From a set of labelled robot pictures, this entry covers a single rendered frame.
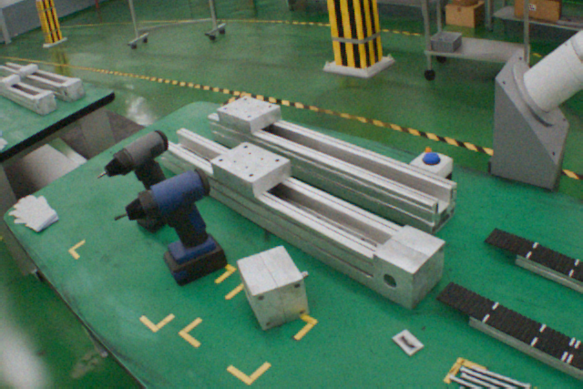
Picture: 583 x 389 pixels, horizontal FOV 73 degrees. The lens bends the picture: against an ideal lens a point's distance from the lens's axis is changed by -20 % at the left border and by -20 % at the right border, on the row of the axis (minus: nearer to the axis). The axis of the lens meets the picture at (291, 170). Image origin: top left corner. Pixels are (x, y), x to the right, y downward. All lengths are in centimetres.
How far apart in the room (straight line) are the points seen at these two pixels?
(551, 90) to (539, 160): 18
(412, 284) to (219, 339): 35
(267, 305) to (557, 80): 84
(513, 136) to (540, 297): 43
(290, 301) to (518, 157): 66
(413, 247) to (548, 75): 58
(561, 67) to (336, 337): 80
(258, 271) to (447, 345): 35
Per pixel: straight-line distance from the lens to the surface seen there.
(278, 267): 83
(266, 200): 102
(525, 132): 115
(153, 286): 102
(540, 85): 120
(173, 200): 89
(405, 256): 82
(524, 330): 80
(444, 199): 103
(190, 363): 84
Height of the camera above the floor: 142
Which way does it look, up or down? 30 degrees down
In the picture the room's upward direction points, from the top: 9 degrees counter-clockwise
